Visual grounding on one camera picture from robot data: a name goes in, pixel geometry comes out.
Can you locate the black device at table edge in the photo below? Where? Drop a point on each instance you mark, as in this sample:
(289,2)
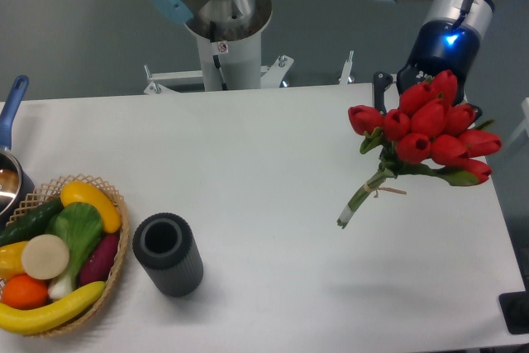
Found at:
(515,311)

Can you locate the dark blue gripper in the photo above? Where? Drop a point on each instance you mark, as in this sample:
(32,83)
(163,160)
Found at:
(437,48)

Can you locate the orange fruit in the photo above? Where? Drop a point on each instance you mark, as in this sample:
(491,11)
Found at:
(25,293)

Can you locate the woven wicker basket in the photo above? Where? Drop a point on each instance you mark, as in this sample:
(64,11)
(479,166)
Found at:
(51,190)

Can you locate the yellow bell pepper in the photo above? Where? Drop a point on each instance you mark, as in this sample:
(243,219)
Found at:
(10,260)

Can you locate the red tulip bouquet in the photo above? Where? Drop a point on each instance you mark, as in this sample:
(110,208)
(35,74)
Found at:
(426,134)

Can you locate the yellow banana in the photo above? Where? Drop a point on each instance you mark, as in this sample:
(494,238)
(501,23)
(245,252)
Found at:
(38,320)

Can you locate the blue handled saucepan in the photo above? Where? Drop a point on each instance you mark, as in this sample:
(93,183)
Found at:
(15,183)

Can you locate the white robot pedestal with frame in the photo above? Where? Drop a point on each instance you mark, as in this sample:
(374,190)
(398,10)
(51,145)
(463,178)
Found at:
(228,37)

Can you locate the white object at right edge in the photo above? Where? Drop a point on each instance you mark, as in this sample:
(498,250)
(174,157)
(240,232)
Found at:
(519,136)

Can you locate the beige round disc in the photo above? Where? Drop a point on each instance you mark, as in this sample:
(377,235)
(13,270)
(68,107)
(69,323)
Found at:
(45,257)

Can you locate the dark grey ribbed vase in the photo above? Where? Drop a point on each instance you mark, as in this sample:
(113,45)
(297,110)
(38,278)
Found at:
(165,247)

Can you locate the dark green cucumber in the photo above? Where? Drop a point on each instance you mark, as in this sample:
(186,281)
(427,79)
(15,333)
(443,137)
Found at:
(31,224)

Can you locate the purple sweet potato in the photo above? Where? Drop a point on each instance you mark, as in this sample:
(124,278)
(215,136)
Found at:
(98,265)

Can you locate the green bok choy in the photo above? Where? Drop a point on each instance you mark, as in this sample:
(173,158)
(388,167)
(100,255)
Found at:
(79,226)

